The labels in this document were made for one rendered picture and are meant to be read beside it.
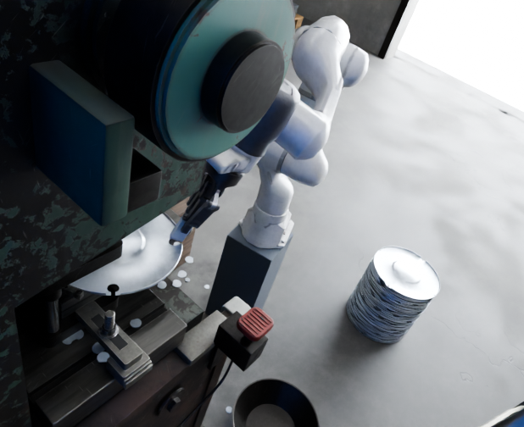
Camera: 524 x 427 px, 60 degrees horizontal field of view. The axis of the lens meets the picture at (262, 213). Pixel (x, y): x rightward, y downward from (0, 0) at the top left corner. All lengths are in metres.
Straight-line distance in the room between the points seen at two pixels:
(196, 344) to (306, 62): 0.67
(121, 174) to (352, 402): 1.58
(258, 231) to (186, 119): 1.13
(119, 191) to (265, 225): 1.10
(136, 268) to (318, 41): 0.62
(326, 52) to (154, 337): 0.71
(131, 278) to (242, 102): 0.60
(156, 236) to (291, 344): 1.02
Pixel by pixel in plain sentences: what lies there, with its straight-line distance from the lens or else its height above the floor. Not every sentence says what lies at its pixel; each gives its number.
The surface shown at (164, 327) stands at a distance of 0.97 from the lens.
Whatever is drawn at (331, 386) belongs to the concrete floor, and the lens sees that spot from 1.87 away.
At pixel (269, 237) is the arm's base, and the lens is 1.53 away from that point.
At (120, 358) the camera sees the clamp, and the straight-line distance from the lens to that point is 0.87.
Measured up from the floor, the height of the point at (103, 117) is 1.31.
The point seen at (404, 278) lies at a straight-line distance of 1.93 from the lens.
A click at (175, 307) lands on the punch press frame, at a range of 1.08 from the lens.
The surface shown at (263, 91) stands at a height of 1.33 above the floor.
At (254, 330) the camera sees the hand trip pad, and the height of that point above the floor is 0.76.
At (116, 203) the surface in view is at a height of 1.22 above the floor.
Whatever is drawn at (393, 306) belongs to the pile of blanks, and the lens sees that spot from 1.92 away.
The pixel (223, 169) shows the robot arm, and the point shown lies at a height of 1.05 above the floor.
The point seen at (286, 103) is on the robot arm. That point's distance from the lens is 0.80.
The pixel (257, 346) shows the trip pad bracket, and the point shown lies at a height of 0.70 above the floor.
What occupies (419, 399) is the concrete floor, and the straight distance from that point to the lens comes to 2.03.
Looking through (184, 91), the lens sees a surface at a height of 1.33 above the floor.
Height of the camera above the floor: 1.50
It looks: 39 degrees down
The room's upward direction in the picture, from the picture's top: 19 degrees clockwise
